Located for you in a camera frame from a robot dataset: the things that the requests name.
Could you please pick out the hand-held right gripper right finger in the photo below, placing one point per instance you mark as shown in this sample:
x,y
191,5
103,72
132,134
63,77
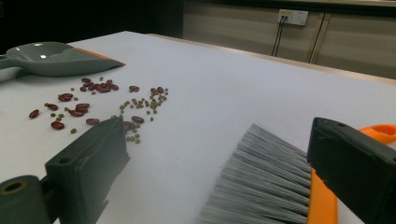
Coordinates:
x,y
355,161

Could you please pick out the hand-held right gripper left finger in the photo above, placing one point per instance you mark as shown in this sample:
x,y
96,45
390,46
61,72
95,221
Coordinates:
x,y
84,168

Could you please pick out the orange brush with grey bristles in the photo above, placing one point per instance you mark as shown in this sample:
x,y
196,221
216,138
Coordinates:
x,y
264,174

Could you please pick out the grey dustpan with orange edge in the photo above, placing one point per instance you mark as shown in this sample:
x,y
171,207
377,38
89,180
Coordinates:
x,y
56,62

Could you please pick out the white wall socket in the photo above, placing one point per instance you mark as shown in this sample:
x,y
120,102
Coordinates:
x,y
292,17

